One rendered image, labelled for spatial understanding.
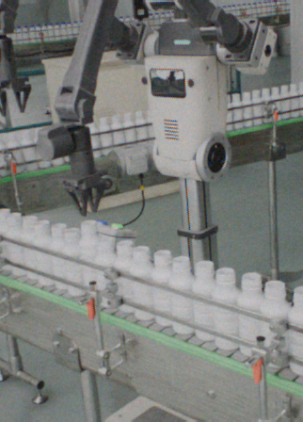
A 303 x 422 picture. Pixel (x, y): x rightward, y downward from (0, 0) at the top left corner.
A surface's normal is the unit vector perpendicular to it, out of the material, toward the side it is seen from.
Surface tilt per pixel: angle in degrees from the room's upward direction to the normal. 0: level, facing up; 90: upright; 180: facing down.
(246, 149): 92
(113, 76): 90
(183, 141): 90
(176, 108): 90
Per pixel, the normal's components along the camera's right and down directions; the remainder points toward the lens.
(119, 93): 0.51, 0.26
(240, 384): -0.66, 0.31
